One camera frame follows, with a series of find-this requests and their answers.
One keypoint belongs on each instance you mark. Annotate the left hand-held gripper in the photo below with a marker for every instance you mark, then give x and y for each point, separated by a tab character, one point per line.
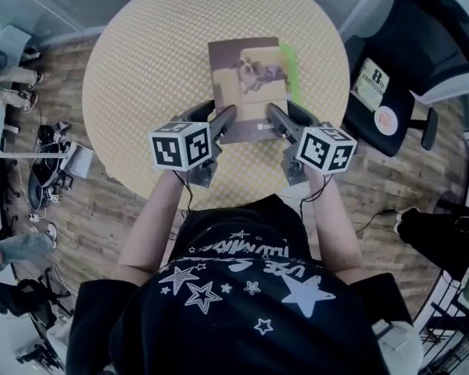
180	147

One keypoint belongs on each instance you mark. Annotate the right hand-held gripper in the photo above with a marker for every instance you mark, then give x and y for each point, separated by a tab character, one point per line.
324	151

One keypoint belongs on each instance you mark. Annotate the dog picture book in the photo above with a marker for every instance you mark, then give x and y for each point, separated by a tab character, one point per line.
250	96

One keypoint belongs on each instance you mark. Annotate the person's left forearm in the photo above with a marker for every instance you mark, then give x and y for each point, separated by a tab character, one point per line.
152	217

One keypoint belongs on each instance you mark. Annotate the person's right forearm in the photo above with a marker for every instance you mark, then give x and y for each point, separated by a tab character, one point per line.
334	229

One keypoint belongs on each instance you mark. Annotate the yellow dotted tablecloth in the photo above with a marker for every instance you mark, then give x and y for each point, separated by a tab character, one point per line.
148	76

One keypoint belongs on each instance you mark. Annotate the pale printed booklet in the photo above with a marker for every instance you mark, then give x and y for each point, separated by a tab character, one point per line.
371	82

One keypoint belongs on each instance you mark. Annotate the round white orange disc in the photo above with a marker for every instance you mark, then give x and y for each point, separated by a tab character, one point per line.
387	120

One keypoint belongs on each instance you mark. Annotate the white box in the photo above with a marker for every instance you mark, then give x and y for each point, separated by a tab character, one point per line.
78	159

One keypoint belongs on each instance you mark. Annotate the black office chair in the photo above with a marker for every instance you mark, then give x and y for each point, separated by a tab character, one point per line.
426	45

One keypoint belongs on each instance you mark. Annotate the black star print shirt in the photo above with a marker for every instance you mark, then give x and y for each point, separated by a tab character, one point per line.
234	318

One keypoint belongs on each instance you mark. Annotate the small black chair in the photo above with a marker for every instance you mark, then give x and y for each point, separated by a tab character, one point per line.
23	299

